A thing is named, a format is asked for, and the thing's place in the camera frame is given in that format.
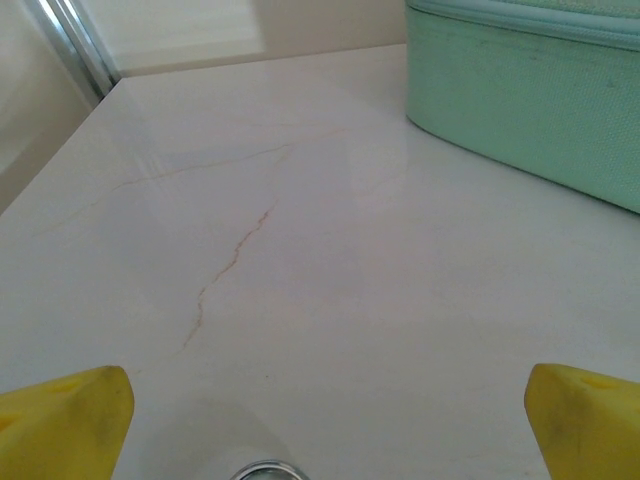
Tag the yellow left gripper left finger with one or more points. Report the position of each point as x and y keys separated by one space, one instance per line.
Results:
x=60 y=430

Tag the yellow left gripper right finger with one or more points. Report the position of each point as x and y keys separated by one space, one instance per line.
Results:
x=590 y=430

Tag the mint green zip case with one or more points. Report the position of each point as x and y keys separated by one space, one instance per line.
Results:
x=525 y=100

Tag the aluminium frame post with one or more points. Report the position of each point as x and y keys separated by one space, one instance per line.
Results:
x=75 y=47

